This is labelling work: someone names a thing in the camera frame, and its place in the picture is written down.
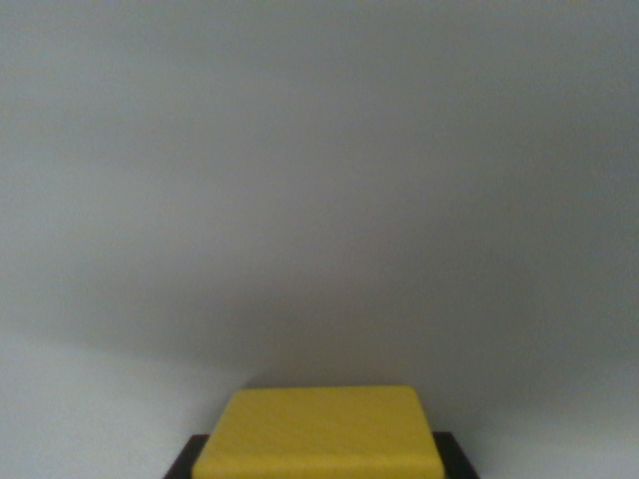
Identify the yellow wooden cube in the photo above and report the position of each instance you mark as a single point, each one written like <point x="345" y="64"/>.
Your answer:
<point x="319" y="434"/>

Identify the white plastic bin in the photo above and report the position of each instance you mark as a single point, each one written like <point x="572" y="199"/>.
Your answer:
<point x="319" y="199"/>

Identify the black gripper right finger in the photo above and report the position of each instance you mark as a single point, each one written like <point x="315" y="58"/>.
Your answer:
<point x="456" y="459"/>

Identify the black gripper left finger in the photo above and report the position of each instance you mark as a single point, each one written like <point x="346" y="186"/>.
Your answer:
<point x="187" y="459"/>

